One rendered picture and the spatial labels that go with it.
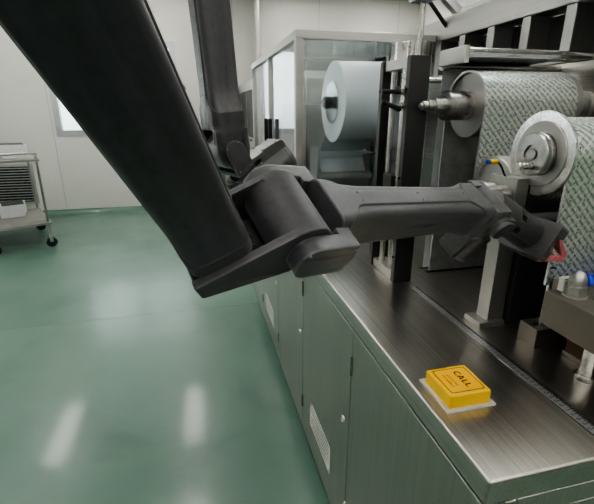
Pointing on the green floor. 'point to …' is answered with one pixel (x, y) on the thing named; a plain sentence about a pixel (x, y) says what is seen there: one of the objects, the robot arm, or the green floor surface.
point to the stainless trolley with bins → (15, 213)
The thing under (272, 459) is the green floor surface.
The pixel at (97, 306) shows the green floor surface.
